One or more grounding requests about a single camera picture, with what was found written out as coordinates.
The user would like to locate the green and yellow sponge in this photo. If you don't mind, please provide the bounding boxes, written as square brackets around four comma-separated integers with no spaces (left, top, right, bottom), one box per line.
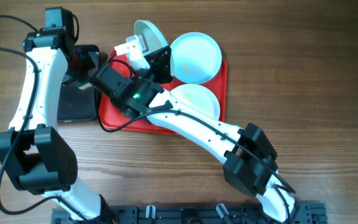
[75,81,92,90]

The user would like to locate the light blue plate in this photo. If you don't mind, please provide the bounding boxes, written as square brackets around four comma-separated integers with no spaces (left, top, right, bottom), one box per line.
[134,20,168,56]
[170,32,223,84]

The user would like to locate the white plate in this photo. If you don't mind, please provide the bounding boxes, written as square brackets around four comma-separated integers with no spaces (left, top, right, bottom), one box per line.
[170,84,221,119]

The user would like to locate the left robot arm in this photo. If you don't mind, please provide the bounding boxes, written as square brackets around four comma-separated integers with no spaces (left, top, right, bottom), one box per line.
[0,7,117,223]

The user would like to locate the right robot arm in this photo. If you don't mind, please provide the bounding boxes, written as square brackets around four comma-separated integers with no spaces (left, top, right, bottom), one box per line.
[89,46,296,223]

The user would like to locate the black rectangular tray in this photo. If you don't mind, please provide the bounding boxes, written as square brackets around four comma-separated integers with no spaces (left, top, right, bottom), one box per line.
[57,45,99,122]

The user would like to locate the red plastic tray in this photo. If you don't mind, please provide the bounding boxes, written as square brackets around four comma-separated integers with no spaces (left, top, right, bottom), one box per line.
[96,59,227,135]

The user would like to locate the light blue plate top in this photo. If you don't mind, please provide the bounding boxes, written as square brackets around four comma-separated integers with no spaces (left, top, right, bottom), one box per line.
[170,32,223,84]

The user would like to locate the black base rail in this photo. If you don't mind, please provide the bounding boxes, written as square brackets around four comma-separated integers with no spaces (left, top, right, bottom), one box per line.
[50,202,328,224]

